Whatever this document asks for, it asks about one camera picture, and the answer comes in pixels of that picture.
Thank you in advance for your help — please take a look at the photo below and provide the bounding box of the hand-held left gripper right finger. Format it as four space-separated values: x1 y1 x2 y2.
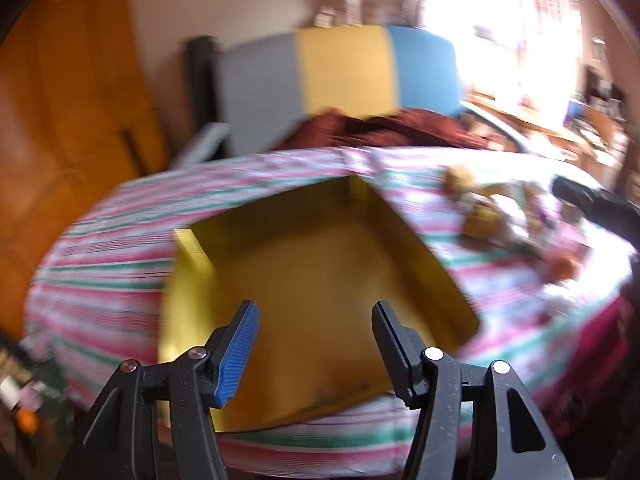
372 301 573 480

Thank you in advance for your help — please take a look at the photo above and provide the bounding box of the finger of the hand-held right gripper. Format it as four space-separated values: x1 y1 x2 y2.
552 175 640 255

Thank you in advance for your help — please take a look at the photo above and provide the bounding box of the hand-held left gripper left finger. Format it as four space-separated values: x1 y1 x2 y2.
55 300 260 480

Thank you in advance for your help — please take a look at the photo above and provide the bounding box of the gold tin box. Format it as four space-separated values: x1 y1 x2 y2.
157 175 483 433

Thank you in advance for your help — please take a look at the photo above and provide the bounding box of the wooden desk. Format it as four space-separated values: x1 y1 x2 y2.
465 92 621 161

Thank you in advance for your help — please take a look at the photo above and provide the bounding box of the red blanket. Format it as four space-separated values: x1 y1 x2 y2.
540 295 636 436

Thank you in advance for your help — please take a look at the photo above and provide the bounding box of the striped tablecloth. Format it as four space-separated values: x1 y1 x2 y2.
22 147 636 478

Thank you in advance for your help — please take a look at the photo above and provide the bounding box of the maroon jacket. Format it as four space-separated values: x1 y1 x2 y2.
272 107 501 153

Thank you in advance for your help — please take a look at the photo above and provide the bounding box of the wooden wardrobe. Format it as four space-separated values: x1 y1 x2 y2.
0 0 171 311

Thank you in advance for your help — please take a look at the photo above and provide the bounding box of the grey yellow blue armchair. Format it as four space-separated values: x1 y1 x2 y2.
170 25 521 171

